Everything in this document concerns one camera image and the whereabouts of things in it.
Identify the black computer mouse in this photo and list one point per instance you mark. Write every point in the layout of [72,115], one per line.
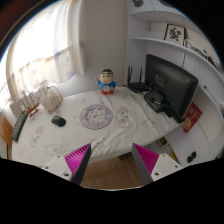
[58,121]

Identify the black wifi router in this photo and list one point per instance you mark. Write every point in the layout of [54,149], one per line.
[137,86]

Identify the white patterned tablecloth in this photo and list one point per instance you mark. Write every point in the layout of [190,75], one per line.
[110,124]

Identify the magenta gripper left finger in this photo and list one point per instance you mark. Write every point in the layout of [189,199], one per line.
[72,166]

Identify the white sheer curtain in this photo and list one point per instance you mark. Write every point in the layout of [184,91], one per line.
[48,49]

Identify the cartoon boy figurine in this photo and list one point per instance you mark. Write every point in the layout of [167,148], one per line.
[106,81]

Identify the red booklet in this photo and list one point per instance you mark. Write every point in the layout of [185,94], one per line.
[191,117]

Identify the wooden model ship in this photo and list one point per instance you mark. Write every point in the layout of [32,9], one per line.
[31,105]

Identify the black keyboard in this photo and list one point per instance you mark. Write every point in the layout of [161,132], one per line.
[18,126]

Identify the framed calligraphy picture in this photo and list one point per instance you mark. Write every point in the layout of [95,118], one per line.
[175,34]

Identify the round purple mouse pad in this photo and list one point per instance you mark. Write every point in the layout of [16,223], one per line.
[96,116]

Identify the white wall shelf unit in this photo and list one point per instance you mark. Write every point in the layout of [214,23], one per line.
[147,22]

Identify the black box under monitor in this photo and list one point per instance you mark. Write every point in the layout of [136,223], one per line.
[155,100]

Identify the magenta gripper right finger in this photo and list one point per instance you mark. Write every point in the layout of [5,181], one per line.
[152,166]

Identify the black computer monitor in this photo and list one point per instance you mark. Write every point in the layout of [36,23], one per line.
[176,85]

